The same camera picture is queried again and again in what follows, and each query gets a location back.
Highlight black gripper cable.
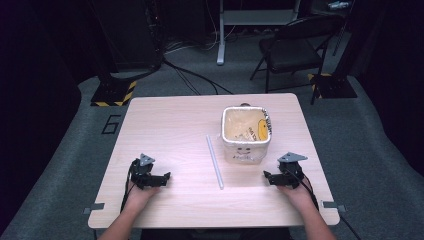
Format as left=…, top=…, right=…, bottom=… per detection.
left=119, top=159, right=138, bottom=214
left=286, top=168, right=363, bottom=240

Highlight person's left hand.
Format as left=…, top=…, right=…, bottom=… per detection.
left=125, top=184, right=162, bottom=212

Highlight grey table bracket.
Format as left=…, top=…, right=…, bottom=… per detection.
left=321, top=200, right=347, bottom=214
left=82, top=202, right=106, bottom=215

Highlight black stand base yellow stripes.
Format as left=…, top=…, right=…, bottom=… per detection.
left=307, top=72, right=358, bottom=100
left=90, top=79, right=138, bottom=108

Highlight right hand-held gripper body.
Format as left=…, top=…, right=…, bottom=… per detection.
left=275, top=151, right=309, bottom=190

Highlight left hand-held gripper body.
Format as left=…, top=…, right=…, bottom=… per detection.
left=129, top=152, right=165, bottom=191

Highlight white plastic straw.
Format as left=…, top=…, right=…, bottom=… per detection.
left=205, top=134, right=225, bottom=191

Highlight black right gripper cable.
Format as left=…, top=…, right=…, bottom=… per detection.
left=286, top=168, right=363, bottom=240

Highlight black folding chair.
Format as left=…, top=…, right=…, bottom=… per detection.
left=249, top=14, right=345, bottom=106

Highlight person's right hand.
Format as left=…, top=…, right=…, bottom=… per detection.
left=277, top=177, right=316, bottom=213

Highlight black equipment cabinet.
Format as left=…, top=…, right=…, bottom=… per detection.
left=89, top=0, right=165, bottom=72

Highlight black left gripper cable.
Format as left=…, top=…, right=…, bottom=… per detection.
left=119, top=159, right=138, bottom=214

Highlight black floor cable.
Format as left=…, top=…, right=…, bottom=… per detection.
left=162, top=56, right=234, bottom=96

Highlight white bin with plastic liner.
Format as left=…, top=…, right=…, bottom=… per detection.
left=219, top=104, right=273, bottom=165

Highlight white desk frame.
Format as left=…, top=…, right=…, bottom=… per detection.
left=216, top=0, right=302, bottom=66

